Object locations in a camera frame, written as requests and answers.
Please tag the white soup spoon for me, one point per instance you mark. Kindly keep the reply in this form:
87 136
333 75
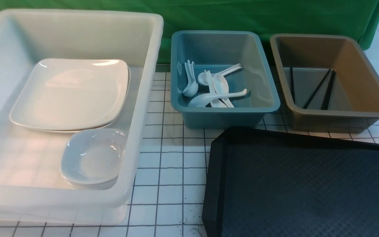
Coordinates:
205 98

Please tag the green cloth backdrop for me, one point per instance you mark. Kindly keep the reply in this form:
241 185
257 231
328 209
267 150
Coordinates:
357 19

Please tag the white rice plate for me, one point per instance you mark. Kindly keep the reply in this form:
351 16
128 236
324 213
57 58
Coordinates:
72 94

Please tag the small white bowl in bin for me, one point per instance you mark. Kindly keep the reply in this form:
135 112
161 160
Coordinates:
100 186

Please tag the black chopstick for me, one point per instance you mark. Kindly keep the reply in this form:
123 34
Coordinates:
292 88
316 90
328 93

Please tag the black serving tray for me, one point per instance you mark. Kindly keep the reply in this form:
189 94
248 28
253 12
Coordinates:
273 184

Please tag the large white plastic bin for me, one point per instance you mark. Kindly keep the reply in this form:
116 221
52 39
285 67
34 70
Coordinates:
31 189

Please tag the blue plastic bin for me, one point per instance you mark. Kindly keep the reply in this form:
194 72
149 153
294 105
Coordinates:
215 51

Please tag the brown plastic bin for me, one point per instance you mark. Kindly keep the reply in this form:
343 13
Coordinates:
354 103

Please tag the small white bowl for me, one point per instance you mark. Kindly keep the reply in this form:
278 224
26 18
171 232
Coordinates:
93 156
100 186

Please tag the white spoon long handle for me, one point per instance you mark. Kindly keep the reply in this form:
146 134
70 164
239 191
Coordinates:
202 77

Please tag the white spoon centre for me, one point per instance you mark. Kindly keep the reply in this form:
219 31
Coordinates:
220 85

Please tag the white spoon left pair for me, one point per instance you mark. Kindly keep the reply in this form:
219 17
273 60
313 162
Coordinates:
192 88

